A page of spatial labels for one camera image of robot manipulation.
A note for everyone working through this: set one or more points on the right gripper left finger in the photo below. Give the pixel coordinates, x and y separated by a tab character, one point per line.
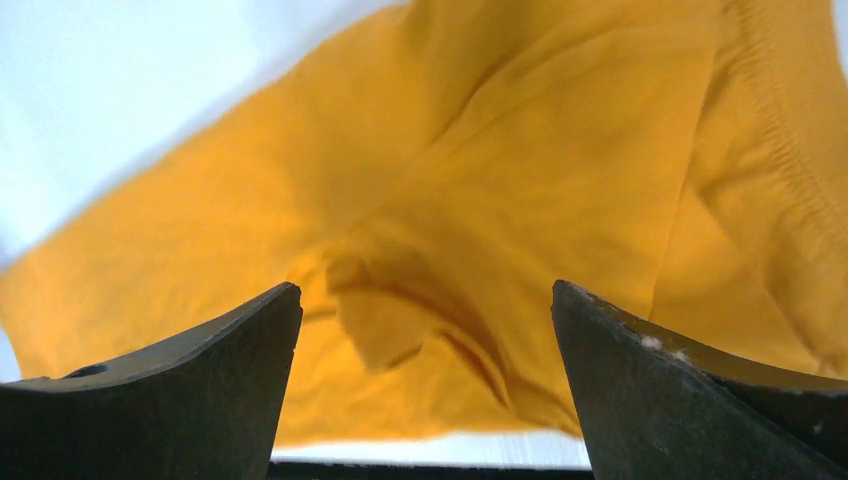
202	404

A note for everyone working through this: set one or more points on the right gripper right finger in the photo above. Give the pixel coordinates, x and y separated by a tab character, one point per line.
654	404

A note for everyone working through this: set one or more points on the yellow t shirt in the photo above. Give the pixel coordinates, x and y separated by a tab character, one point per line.
426	176

